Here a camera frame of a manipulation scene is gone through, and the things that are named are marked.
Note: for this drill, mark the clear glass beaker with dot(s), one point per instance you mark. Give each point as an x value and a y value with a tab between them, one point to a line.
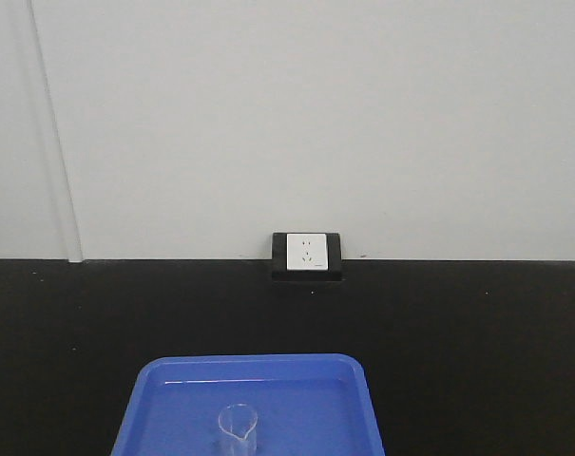
238	424

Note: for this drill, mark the blue plastic tray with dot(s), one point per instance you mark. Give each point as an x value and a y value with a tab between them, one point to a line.
308	404

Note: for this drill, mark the white wall power socket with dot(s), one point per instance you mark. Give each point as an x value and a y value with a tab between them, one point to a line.
306	257

